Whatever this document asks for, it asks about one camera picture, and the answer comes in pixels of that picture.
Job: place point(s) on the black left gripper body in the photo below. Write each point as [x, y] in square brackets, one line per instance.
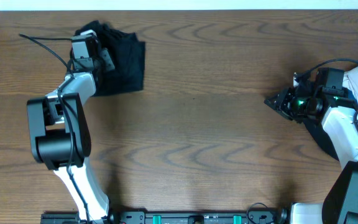
[101, 63]

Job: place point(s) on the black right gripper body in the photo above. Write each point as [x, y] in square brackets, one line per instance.
[286, 106]

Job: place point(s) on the black cloth shorts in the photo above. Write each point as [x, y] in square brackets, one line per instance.
[128, 57]

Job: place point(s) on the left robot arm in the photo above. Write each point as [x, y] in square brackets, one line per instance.
[60, 138]

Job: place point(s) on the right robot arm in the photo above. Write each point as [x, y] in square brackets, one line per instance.
[339, 206]

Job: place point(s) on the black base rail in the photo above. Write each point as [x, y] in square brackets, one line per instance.
[258, 215]

